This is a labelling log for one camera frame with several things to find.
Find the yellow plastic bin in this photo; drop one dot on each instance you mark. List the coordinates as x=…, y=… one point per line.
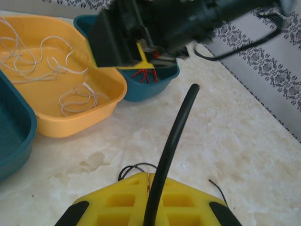
x=70, y=127

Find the teal plastic bin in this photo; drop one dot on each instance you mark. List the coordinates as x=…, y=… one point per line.
x=145, y=91
x=14, y=141

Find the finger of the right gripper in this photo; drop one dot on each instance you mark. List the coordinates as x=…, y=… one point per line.
x=162, y=57
x=113, y=42

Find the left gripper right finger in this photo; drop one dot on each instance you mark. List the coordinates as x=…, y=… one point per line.
x=192, y=207

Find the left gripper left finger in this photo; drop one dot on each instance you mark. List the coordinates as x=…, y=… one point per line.
x=113, y=207

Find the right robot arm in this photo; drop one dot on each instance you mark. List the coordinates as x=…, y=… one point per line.
x=287, y=5

